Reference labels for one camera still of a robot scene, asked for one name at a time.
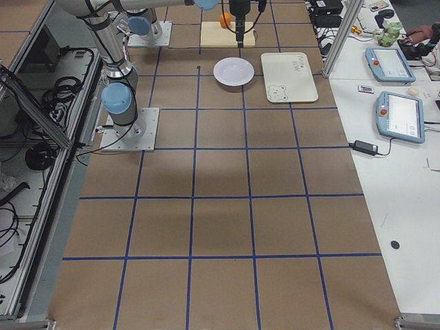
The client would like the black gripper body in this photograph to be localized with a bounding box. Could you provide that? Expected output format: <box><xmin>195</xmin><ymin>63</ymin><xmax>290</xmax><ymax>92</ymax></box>
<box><xmin>229</xmin><ymin>0</ymin><xmax>250</xmax><ymax>20</ymax></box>

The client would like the orange fruit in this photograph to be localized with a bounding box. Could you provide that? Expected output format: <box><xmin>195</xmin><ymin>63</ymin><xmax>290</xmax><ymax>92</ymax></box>
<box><xmin>219</xmin><ymin>12</ymin><xmax>232</xmax><ymax>29</ymax></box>

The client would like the white round plate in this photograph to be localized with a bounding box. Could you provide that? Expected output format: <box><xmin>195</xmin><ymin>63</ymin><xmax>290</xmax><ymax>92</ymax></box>
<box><xmin>213</xmin><ymin>57</ymin><xmax>254</xmax><ymax>87</ymax></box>

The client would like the cream rectangular tray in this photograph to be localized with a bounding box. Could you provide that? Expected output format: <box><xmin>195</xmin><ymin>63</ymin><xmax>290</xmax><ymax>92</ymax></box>
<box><xmin>261</xmin><ymin>52</ymin><xmax>318</xmax><ymax>103</ymax></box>

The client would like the wooden cutting board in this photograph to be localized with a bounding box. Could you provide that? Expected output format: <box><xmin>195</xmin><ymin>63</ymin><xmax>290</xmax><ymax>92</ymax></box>
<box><xmin>200</xmin><ymin>21</ymin><xmax>256</xmax><ymax>48</ymax></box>

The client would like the small white card box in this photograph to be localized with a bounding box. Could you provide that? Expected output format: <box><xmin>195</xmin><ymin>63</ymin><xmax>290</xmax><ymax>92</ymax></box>
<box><xmin>357</xmin><ymin>85</ymin><xmax>375</xmax><ymax>94</ymax></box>

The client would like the upper blue teach pendant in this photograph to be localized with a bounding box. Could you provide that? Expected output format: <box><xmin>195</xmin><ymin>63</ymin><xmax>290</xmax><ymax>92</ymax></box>
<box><xmin>364</xmin><ymin>47</ymin><xmax>416</xmax><ymax>84</ymax></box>

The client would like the blue teach pendant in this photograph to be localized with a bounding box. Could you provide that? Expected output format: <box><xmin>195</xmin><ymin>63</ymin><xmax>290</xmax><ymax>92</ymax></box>
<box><xmin>375</xmin><ymin>91</ymin><xmax>426</xmax><ymax>144</ymax></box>
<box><xmin>364</xmin><ymin>47</ymin><xmax>416</xmax><ymax>84</ymax></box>

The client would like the black power adapter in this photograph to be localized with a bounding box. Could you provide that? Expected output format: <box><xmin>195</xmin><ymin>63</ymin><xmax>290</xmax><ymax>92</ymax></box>
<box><xmin>349</xmin><ymin>140</ymin><xmax>378</xmax><ymax>156</ymax></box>

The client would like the cream round ball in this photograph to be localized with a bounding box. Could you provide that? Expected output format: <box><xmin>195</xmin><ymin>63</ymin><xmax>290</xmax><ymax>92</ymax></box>
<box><xmin>406</xmin><ymin>87</ymin><xmax>419</xmax><ymax>97</ymax></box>

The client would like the lower blue teach pendant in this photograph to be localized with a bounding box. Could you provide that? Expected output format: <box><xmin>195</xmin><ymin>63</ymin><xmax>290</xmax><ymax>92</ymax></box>
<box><xmin>375</xmin><ymin>91</ymin><xmax>426</xmax><ymax>144</ymax></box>

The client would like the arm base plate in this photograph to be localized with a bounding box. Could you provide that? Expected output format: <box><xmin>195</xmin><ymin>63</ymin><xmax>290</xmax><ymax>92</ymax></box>
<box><xmin>100</xmin><ymin>107</ymin><xmax>160</xmax><ymax>153</ymax></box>
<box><xmin>127</xmin><ymin>21</ymin><xmax>173</xmax><ymax>48</ymax></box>

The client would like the aluminium frame post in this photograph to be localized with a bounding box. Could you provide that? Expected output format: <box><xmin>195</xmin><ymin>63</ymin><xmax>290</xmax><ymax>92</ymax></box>
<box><xmin>322</xmin><ymin>0</ymin><xmax>364</xmax><ymax>78</ymax></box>

